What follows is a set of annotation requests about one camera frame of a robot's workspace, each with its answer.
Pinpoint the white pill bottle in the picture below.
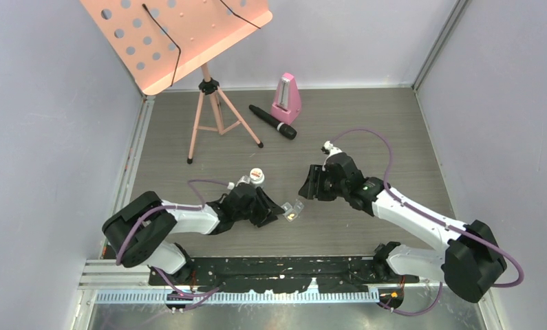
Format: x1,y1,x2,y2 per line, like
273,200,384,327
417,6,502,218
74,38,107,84
248,168,265,188

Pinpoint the pink metronome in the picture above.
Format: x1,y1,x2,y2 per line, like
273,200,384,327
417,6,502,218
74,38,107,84
270,73,302,125

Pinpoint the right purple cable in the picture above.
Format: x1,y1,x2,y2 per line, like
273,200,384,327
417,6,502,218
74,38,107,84
328,128,525,316

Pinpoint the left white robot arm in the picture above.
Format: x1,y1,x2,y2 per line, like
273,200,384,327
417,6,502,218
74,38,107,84
102,183,284,285

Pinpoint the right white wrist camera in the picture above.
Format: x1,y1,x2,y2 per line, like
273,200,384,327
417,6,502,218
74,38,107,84
321,140,343,158

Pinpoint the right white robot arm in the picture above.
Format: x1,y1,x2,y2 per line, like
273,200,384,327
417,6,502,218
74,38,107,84
299,152,507,303

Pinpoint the pink music stand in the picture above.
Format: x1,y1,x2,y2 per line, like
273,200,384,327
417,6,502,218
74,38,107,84
81,0,272,163

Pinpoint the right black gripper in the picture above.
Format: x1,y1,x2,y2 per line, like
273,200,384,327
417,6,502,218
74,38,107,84
299,164,348,201

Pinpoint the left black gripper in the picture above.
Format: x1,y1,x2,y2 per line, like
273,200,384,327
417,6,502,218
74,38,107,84
233,186,283,226

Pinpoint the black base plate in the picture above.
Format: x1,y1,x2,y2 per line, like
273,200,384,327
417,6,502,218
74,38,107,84
171,256,419,294

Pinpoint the clear plastic pill organizer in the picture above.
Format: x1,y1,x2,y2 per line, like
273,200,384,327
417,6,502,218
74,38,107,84
281,199,304,222

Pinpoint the black microphone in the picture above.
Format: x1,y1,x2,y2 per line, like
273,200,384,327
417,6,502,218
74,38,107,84
248,104,297,140

